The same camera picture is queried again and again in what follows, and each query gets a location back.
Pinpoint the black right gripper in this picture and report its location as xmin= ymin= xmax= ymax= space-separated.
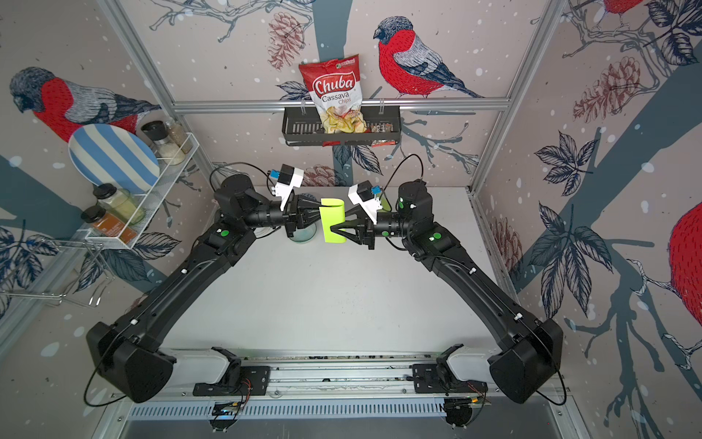
xmin=331 ymin=207 xmax=416 ymax=254

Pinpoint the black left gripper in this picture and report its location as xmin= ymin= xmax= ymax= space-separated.
xmin=241 ymin=195 xmax=332 ymax=240

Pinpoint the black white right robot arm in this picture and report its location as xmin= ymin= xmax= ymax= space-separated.
xmin=322 ymin=179 xmax=563 ymax=404

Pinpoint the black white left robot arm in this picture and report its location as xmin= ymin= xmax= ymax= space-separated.
xmin=86 ymin=174 xmax=321 ymax=402

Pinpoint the pale green ceramic bowl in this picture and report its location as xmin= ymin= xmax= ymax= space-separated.
xmin=290 ymin=223 xmax=317 ymax=243

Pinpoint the red Chuba cassava chips bag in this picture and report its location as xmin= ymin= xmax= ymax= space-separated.
xmin=299 ymin=55 xmax=367 ymax=134

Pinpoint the brown spice glass jar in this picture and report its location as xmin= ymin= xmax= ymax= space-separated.
xmin=166 ymin=119 xmax=192 ymax=155

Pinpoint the black lid spice grinder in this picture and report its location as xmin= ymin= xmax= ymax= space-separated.
xmin=141 ymin=121 xmax=186 ymax=166

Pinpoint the green sauce jar black lid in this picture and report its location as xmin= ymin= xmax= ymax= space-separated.
xmin=93 ymin=183 xmax=146 ymax=225

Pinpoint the orange sauce jar black lid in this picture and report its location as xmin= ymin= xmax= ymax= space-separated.
xmin=80 ymin=205 xmax=137 ymax=244

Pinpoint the blue white striped plate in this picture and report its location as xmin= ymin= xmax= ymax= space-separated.
xmin=68 ymin=124 xmax=161 ymax=195

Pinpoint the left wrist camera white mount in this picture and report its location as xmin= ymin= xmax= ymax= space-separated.
xmin=270 ymin=164 xmax=305 ymax=211

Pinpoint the black wire wall basket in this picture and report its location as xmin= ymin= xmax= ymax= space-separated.
xmin=282 ymin=106 xmax=402 ymax=147

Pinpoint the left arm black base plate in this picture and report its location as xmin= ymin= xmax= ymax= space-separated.
xmin=192 ymin=366 xmax=271 ymax=397

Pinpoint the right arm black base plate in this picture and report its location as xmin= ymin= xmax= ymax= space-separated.
xmin=411 ymin=363 xmax=488 ymax=394

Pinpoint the white wire wall shelf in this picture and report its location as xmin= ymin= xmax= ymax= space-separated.
xmin=82 ymin=133 xmax=200 ymax=250

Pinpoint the metal wire hook rack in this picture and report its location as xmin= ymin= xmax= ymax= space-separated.
xmin=1 ymin=234 xmax=116 ymax=308

